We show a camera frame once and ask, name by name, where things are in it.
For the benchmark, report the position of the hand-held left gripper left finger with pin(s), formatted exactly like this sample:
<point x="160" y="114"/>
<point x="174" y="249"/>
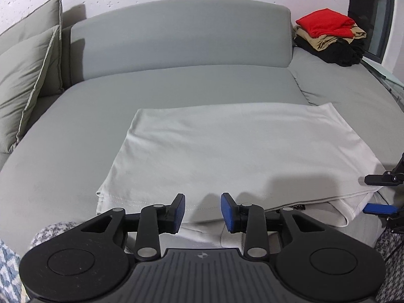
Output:
<point x="178" y="212"/>

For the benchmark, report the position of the speckled grey cloth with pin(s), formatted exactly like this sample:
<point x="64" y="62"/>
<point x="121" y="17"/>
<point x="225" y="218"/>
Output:
<point x="53" y="232"/>
<point x="393" y="268"/>

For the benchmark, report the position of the red folded garment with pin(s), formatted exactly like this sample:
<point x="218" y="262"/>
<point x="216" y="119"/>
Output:
<point x="325" y="22"/>

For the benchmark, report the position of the dark window frame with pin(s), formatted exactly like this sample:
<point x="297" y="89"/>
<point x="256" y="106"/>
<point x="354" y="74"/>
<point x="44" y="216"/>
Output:
<point x="363" y="3"/>

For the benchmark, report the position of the black folded garment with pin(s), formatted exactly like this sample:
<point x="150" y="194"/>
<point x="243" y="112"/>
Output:
<point x="339" y="55"/>

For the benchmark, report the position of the grey sofa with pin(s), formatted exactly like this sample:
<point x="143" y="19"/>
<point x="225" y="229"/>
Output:
<point x="189" y="38"/>

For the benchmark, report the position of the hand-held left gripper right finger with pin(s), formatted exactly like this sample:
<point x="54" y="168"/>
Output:
<point x="228" y="212"/>

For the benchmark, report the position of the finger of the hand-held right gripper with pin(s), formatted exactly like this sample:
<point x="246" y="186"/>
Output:
<point x="386" y="179"/>
<point x="378" y="208"/>

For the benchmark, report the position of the white t-shirt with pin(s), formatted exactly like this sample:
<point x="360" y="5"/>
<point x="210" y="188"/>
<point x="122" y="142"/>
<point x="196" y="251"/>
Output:
<point x="240" y="151"/>

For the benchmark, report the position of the grey piped cushion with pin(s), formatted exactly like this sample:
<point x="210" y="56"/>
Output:
<point x="22" y="82"/>
<point x="41" y="15"/>

